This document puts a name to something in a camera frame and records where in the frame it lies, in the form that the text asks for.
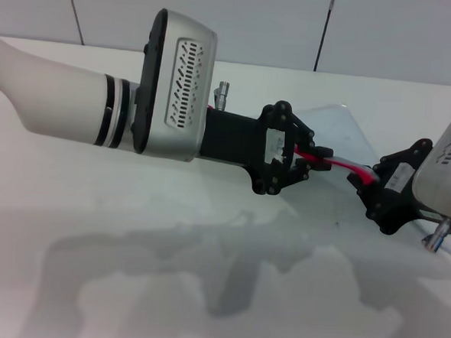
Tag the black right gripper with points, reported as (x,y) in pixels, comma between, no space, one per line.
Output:
(396,195)

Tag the grey wall seam strip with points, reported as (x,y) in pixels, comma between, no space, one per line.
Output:
(75,10)

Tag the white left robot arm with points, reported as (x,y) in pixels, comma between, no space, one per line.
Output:
(61,101)

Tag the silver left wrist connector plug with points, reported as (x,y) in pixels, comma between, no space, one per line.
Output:
(222,94)

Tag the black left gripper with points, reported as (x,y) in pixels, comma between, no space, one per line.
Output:
(227,136)

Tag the transparent document bag red zipper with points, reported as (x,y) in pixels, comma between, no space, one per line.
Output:
(339,130)

